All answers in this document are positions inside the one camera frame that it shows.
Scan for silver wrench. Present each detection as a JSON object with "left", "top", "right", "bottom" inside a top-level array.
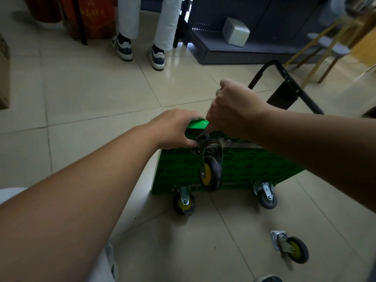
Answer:
[{"left": 196, "top": 88, "right": 222, "bottom": 143}]

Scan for wooden stool legs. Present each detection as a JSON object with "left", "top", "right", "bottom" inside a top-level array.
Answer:
[{"left": 283, "top": 8, "right": 376, "bottom": 90}]

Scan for person's left hand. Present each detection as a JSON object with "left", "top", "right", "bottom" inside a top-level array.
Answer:
[{"left": 146, "top": 108, "right": 206, "bottom": 150}]

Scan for grey caster wheel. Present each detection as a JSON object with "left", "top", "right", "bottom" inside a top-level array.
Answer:
[{"left": 253, "top": 182, "right": 278, "bottom": 210}]

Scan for person's left forearm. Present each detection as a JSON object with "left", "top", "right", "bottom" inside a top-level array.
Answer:
[{"left": 0, "top": 125, "right": 161, "bottom": 282}]

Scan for white box on shelf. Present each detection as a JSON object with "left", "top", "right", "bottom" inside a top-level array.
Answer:
[{"left": 222, "top": 16, "right": 251, "bottom": 48}]

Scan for person's dark shoe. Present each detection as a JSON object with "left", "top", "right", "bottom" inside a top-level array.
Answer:
[{"left": 255, "top": 274, "right": 284, "bottom": 282}]

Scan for brown cardboard box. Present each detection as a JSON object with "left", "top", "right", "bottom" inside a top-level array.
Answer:
[{"left": 0, "top": 33, "right": 11, "bottom": 110}]

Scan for person's right forearm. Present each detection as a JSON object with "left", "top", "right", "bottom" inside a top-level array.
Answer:
[{"left": 254, "top": 107, "right": 376, "bottom": 212}]

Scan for person's light trousers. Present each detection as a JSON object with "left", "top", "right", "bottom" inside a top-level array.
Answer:
[{"left": 0, "top": 187, "right": 119, "bottom": 282}]

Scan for person's right hand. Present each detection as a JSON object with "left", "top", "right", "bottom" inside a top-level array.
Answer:
[{"left": 205, "top": 78, "right": 274, "bottom": 141}]

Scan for green platform trolley deck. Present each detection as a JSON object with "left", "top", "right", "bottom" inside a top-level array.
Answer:
[{"left": 150, "top": 60, "right": 325, "bottom": 195}]

